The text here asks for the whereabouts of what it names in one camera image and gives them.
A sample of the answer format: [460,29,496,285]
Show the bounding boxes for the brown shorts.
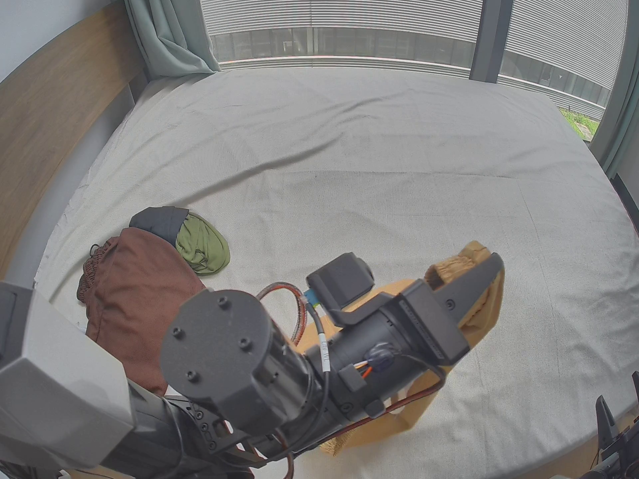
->
[76,229,208,397]

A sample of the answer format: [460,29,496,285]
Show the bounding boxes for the black garment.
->
[129,207,190,248]

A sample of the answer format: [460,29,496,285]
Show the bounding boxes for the green garment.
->
[175,211,231,276]

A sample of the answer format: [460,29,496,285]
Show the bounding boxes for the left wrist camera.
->
[306,252,402,329]

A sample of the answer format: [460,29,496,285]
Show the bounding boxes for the bed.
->
[0,0,639,474]

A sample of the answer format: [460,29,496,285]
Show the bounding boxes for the window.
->
[192,0,639,141]

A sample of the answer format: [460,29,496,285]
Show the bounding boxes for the tan shorts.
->
[300,240,506,458]

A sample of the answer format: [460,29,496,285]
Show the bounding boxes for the blue-green curtain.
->
[590,0,639,181]
[119,0,221,80]

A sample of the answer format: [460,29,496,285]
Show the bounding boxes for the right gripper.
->
[591,370,639,479]

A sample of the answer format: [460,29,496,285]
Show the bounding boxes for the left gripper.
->
[304,251,503,421]

